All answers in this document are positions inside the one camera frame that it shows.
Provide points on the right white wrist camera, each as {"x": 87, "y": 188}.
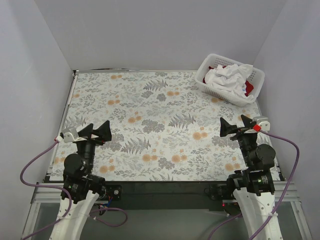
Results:
{"x": 261, "y": 123}

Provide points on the red t shirt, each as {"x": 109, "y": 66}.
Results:
{"x": 248, "y": 87}

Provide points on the white plastic laundry basket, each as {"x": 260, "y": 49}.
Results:
{"x": 256, "y": 79}

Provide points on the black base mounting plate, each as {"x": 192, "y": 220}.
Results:
{"x": 170, "y": 195}

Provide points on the floral patterned table mat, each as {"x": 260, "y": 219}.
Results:
{"x": 164, "y": 128}

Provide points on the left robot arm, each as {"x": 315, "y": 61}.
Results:
{"x": 80, "y": 188}

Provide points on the aluminium frame rail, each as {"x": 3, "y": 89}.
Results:
{"x": 49, "y": 195}

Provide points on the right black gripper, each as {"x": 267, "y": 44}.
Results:
{"x": 240, "y": 133}

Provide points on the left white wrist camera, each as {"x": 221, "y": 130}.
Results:
{"x": 68, "y": 135}

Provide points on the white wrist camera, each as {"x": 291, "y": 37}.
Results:
{"x": 261, "y": 123}
{"x": 68, "y": 135}

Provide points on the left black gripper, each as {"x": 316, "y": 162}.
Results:
{"x": 92, "y": 139}

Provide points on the white t shirt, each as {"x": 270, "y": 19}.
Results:
{"x": 230, "y": 77}

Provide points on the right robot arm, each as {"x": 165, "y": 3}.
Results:
{"x": 253, "y": 188}

